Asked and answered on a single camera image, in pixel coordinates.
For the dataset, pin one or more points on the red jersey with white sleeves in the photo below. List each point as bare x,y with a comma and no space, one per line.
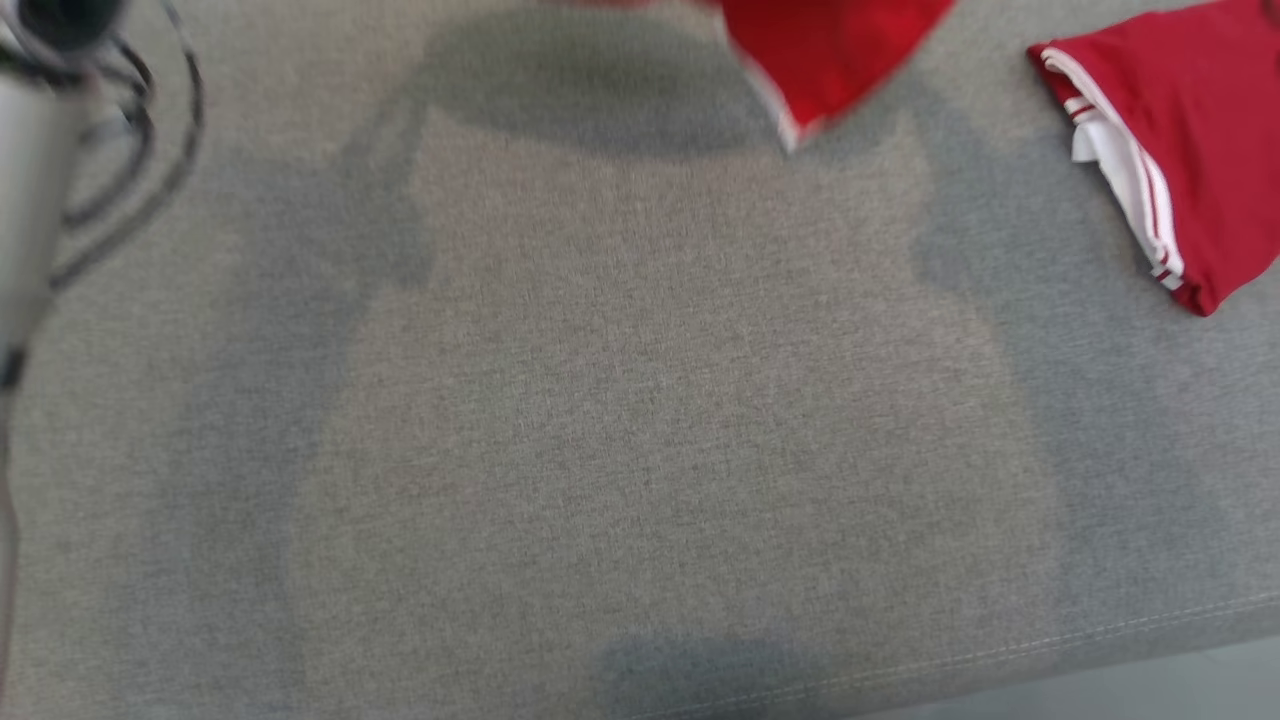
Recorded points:
1200,130

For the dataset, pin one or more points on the red basketball shorts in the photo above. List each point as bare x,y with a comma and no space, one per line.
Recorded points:
830,50

